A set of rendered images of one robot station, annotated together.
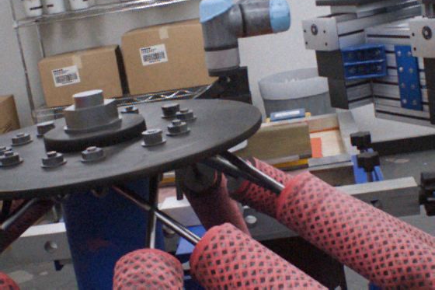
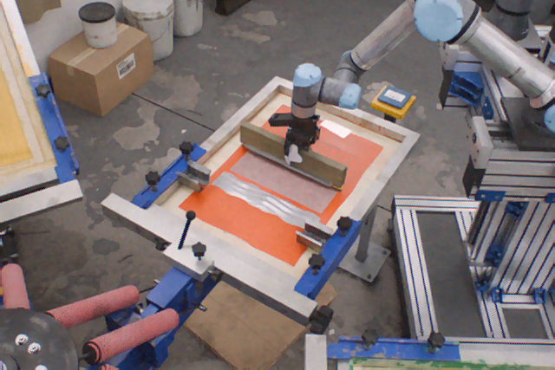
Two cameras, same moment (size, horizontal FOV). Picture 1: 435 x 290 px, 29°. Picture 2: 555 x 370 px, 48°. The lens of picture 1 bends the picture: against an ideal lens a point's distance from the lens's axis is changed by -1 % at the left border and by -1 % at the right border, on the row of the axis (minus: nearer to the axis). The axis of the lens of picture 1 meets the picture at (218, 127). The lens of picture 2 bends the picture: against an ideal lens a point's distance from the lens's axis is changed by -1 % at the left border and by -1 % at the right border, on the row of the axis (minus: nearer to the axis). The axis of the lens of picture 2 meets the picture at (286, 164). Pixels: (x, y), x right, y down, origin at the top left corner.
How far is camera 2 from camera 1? 117 cm
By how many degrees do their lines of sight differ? 37
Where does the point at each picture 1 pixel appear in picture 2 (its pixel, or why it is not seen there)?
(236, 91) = (304, 130)
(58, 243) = (124, 220)
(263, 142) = (313, 164)
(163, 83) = not seen: outside the picture
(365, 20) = not seen: hidden behind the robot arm
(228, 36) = (306, 100)
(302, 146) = (336, 179)
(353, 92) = (452, 100)
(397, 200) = (296, 314)
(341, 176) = (314, 244)
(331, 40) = (448, 63)
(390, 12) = not seen: hidden behind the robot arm
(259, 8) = (334, 92)
